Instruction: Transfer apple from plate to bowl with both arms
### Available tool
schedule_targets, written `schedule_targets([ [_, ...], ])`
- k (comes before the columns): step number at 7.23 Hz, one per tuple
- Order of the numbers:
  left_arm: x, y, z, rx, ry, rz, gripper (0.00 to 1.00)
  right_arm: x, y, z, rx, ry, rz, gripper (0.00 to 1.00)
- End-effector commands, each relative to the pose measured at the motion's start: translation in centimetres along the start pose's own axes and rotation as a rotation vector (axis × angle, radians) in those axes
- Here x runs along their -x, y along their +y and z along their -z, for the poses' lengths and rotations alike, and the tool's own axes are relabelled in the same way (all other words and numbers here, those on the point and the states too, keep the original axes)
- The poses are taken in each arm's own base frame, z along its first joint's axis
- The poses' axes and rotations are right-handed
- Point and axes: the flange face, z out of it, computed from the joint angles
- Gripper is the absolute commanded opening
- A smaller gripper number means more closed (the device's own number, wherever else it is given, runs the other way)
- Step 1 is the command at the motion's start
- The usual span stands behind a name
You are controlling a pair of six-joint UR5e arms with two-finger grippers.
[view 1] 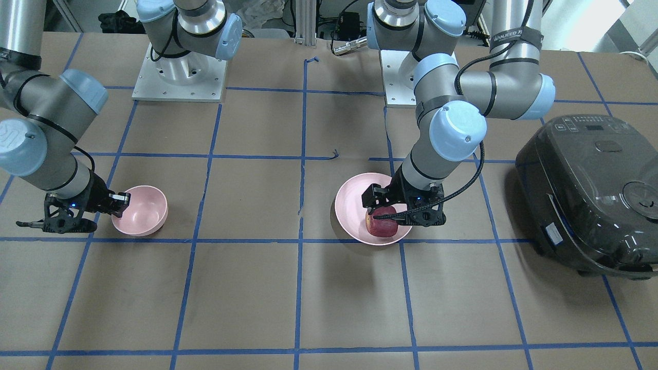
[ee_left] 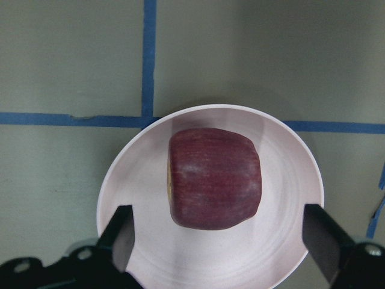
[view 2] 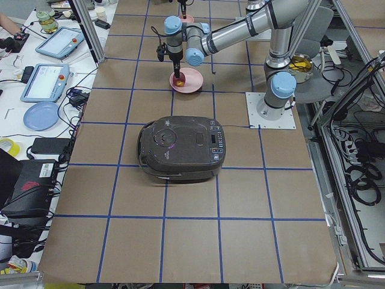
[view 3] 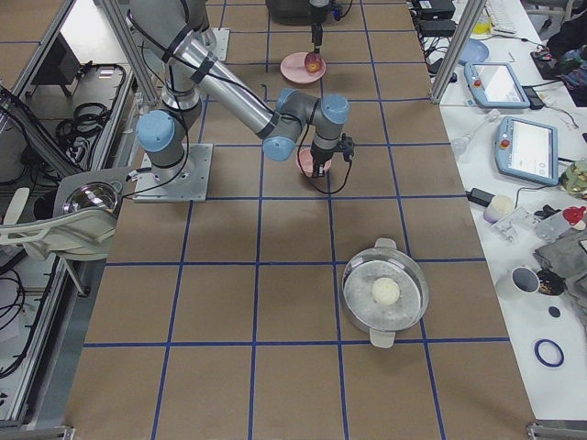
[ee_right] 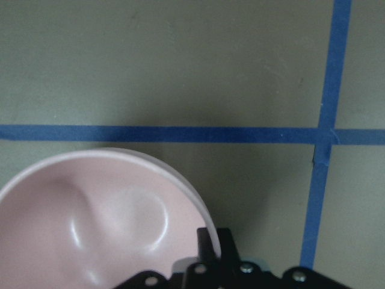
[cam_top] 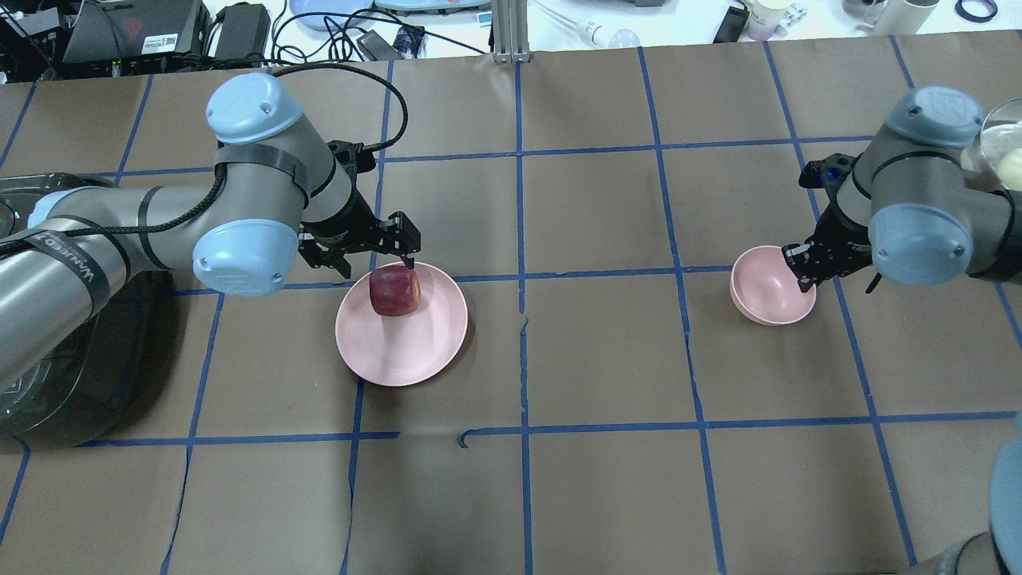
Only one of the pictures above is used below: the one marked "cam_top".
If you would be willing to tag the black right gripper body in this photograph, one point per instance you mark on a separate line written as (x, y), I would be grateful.
(837, 235)

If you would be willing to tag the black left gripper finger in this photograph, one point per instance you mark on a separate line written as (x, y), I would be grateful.
(318, 256)
(396, 236)

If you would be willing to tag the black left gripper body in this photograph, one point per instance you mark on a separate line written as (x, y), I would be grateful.
(343, 228)

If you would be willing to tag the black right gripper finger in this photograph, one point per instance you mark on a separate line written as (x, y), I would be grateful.
(874, 283)
(811, 263)

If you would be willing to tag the pink bowl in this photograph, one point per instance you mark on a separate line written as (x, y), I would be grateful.
(765, 290)

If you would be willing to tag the red apple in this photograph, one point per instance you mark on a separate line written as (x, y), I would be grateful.
(394, 291)

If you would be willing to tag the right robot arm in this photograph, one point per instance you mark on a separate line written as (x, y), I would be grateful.
(925, 263)

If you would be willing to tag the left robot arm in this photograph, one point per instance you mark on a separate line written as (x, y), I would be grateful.
(279, 192)

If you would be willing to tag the pink plate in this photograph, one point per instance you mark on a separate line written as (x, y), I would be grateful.
(400, 351)

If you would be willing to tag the blue plate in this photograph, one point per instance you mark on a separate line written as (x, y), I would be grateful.
(314, 15)

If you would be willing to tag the white steamed bun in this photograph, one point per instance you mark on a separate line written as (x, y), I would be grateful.
(1008, 170)

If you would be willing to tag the black power adapter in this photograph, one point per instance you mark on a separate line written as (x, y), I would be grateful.
(243, 32)

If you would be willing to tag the dark grey rice cooker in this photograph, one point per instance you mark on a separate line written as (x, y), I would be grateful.
(82, 388)

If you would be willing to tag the black laptop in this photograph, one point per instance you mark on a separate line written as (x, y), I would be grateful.
(131, 30)

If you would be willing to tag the aluminium frame post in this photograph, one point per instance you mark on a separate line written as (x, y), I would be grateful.
(509, 31)

